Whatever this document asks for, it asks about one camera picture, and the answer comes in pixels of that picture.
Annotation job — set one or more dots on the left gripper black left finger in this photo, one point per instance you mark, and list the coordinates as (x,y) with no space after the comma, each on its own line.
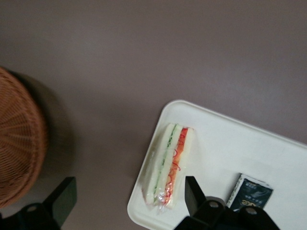
(62,201)

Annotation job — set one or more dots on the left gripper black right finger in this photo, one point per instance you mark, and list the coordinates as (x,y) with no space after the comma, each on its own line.
(204,210)

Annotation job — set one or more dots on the triangle sandwich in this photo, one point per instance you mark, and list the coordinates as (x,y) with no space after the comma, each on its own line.
(168,167)

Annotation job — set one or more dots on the beige plastic serving tray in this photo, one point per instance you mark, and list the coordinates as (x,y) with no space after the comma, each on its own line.
(227,143)

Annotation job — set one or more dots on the brown round wicker basket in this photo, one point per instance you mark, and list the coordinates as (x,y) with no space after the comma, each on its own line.
(19,139)

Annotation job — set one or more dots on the small black snack packet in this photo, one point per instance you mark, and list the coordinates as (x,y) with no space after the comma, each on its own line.
(251,191)

